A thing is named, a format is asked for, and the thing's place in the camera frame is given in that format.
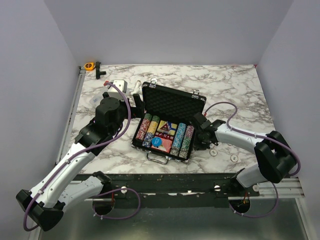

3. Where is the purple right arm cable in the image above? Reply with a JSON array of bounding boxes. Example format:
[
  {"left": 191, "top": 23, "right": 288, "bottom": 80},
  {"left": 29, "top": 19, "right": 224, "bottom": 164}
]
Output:
[{"left": 204, "top": 101, "right": 301, "bottom": 220}]

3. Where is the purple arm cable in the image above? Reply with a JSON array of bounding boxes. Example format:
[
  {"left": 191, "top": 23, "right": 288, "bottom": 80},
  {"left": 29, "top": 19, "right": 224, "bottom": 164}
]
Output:
[
  {"left": 204, "top": 101, "right": 301, "bottom": 220},
  {"left": 22, "top": 81, "right": 142, "bottom": 232}
]

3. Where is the clear plastic organizer box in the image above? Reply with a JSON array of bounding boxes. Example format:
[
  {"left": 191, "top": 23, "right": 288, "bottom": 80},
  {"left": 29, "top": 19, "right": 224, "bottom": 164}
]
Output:
[{"left": 89, "top": 86, "right": 107, "bottom": 107}]

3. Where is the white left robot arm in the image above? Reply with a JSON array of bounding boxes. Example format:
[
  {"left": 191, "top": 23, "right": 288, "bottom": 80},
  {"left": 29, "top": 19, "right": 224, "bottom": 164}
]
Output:
[{"left": 16, "top": 92, "right": 144, "bottom": 232}]

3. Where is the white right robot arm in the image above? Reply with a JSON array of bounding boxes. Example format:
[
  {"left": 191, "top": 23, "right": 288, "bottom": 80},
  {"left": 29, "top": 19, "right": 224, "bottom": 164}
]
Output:
[{"left": 191, "top": 112, "right": 298, "bottom": 196}]

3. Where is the black poker chip case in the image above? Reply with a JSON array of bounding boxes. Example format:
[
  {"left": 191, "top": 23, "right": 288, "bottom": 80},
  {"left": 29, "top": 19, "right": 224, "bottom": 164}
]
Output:
[{"left": 131, "top": 81, "right": 207, "bottom": 163}]

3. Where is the boxed card deck in case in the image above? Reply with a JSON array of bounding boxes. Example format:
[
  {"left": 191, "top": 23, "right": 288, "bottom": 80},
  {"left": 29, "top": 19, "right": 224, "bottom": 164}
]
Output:
[{"left": 157, "top": 120, "right": 178, "bottom": 136}]

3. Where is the white pipe fitting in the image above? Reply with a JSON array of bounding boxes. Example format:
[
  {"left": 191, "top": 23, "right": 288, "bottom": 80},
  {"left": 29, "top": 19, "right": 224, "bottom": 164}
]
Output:
[{"left": 130, "top": 80, "right": 142, "bottom": 96}]

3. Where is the black T-shaped tool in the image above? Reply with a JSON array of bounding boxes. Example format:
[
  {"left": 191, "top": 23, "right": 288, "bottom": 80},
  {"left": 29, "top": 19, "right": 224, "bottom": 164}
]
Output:
[{"left": 95, "top": 61, "right": 107, "bottom": 80}]

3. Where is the red dice row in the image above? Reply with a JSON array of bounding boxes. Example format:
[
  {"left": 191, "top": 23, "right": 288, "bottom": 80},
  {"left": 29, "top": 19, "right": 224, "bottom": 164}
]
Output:
[{"left": 158, "top": 132, "right": 175, "bottom": 141}]

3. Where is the red playing card deck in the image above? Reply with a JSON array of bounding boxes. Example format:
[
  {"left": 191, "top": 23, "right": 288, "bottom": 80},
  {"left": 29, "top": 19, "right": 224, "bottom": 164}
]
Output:
[{"left": 151, "top": 138, "right": 173, "bottom": 153}]

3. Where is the orange tape measure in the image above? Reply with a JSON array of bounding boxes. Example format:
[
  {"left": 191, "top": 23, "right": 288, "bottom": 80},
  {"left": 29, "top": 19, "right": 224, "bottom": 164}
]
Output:
[{"left": 84, "top": 62, "right": 96, "bottom": 72}]

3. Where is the blue small blind button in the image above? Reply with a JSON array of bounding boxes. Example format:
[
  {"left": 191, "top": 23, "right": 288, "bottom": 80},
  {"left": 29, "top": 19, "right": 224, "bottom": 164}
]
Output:
[{"left": 151, "top": 136, "right": 163, "bottom": 148}]

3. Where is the white red poker chip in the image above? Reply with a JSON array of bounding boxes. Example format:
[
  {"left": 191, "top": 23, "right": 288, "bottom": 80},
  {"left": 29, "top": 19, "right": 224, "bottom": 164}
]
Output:
[
  {"left": 230, "top": 154, "right": 239, "bottom": 163},
  {"left": 209, "top": 149, "right": 218, "bottom": 157}
]

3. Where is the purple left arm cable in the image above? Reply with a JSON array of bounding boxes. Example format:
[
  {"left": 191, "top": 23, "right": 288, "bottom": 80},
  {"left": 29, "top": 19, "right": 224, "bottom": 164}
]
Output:
[{"left": 22, "top": 81, "right": 142, "bottom": 232}]

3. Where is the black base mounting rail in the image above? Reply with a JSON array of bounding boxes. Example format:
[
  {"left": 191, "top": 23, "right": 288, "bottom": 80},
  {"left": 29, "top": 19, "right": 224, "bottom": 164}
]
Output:
[{"left": 82, "top": 172, "right": 261, "bottom": 210}]

